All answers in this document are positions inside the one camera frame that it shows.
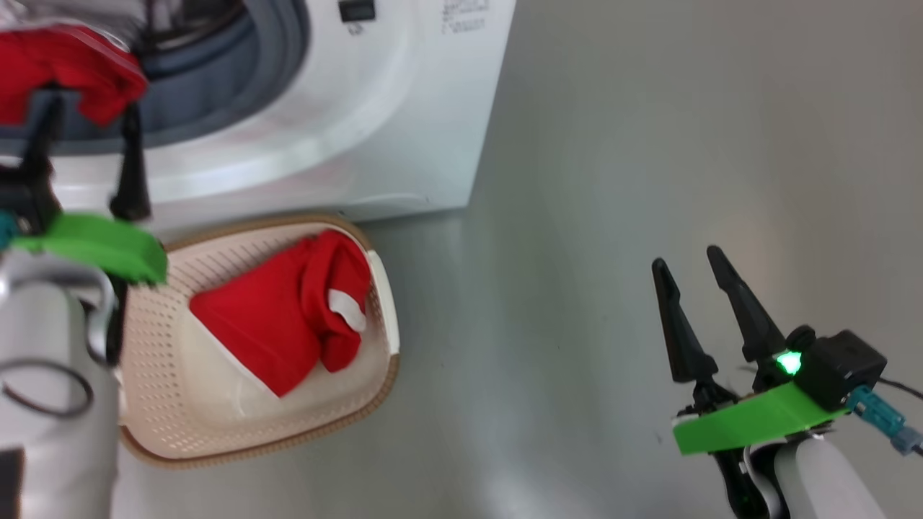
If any red garment with white collar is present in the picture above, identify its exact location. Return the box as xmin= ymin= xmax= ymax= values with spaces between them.
xmin=189 ymin=229 xmax=374 ymax=399

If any plain red garment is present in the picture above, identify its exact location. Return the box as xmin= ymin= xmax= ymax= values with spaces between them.
xmin=0 ymin=25 xmax=149 ymax=127

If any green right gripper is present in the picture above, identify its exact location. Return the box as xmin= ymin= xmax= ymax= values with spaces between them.
xmin=651 ymin=245 xmax=852 ymax=456

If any cable with teal connector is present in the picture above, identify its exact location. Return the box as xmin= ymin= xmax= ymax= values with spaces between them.
xmin=849 ymin=384 xmax=923 ymax=456

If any thin black looped cable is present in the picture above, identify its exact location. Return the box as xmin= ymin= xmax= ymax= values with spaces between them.
xmin=0 ymin=358 xmax=95 ymax=419

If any white front-load washing machine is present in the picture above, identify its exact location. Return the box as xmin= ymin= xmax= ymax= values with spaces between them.
xmin=0 ymin=0 xmax=518 ymax=231

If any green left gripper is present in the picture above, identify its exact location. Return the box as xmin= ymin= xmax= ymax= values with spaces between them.
xmin=11 ymin=90 xmax=169 ymax=284

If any cream perforated laundry basket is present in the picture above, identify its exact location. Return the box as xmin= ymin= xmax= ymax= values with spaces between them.
xmin=115 ymin=214 xmax=401 ymax=469

